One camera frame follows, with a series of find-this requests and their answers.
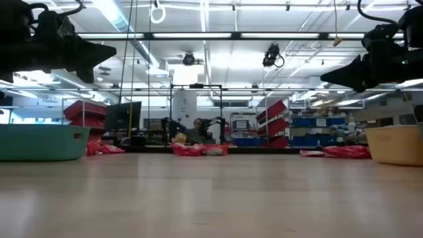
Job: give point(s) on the red Kit Kat candy bar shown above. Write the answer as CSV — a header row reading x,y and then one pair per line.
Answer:
x,y
312,153
347,152

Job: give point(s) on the black overhead camera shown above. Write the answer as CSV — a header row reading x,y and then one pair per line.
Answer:
x,y
271,53

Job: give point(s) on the white bottle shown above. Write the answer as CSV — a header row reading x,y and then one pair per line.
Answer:
x,y
352,127

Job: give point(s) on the blue storage bin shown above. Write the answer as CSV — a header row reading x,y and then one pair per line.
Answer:
x,y
248,142
304,122

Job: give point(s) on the white round pillar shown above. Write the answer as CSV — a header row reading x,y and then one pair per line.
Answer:
x,y
185,105

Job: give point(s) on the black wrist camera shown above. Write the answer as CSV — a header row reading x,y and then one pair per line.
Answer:
x,y
380,36
53,28

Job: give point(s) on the black background stand frame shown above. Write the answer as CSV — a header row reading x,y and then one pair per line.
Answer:
x,y
195,86

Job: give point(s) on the red storage bin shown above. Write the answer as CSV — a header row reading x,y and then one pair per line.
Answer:
x,y
84,110
87,124
277,127
271,111

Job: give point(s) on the black ceiling dome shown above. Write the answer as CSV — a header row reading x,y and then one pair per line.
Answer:
x,y
189,59

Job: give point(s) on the black background monitor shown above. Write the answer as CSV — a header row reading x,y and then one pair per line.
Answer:
x,y
122,115

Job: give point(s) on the person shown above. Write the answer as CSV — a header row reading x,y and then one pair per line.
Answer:
x,y
197,132

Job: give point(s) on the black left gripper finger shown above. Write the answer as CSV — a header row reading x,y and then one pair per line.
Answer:
x,y
89,54

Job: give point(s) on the red Skittles candy bag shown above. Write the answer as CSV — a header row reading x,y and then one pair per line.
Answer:
x,y
186,150

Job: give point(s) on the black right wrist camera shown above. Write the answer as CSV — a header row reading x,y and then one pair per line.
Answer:
x,y
380,36

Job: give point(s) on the yellow hanging tag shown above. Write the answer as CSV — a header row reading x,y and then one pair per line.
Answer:
x,y
337,41

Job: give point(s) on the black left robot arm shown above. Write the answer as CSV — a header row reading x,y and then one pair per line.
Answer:
x,y
13,49

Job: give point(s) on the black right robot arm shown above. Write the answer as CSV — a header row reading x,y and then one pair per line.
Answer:
x,y
413,26

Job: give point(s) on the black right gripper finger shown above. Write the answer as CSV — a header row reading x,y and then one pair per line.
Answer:
x,y
350,74

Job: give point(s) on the black background robot arm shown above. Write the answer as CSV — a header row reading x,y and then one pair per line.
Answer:
x,y
211,124
172,127

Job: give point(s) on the black aluminium rig frame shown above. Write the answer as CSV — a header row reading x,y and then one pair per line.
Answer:
x,y
264,150

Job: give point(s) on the light green plastic bin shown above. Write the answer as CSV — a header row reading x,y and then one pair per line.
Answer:
x,y
39,143

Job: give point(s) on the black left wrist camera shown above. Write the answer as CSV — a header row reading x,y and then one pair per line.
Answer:
x,y
53,28

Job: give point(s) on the yellow plastic bin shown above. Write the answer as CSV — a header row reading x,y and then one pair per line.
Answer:
x,y
393,145

